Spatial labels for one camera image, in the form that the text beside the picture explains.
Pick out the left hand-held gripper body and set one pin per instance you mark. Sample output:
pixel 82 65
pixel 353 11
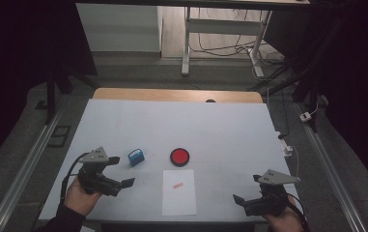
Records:
pixel 96 182

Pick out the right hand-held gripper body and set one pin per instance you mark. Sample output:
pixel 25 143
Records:
pixel 270 203

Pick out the blue stamp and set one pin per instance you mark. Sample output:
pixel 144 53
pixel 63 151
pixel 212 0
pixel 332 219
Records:
pixel 136 157

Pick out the white paper sheet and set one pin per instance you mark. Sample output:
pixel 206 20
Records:
pixel 179 199

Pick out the round red ink pad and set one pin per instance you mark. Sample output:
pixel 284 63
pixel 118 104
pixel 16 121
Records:
pixel 180 157

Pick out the person's left hand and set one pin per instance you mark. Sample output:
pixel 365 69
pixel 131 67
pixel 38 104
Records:
pixel 80 201

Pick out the person's right hand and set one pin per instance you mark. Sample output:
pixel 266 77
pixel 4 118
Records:
pixel 286 224

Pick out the white power strip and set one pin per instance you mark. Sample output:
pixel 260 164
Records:
pixel 285 147

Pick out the black plug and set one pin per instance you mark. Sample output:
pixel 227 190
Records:
pixel 281 136

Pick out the small white power adapter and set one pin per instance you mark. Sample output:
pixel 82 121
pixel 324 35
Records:
pixel 305 116

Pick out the wooden table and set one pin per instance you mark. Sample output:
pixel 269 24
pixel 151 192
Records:
pixel 172 95

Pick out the black metal stand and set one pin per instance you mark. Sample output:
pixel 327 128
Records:
pixel 310 83
pixel 51 96

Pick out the white cabinet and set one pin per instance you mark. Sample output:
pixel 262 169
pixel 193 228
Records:
pixel 117 29

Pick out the black curtain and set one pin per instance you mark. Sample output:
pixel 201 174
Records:
pixel 14 64
pixel 358 80

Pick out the black floor socket frame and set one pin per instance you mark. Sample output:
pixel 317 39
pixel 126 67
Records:
pixel 59 137

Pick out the aluminium floor rail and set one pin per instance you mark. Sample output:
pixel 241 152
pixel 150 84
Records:
pixel 329 170
pixel 27 167

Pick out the white desk frame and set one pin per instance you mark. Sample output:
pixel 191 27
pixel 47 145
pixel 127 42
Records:
pixel 223 27

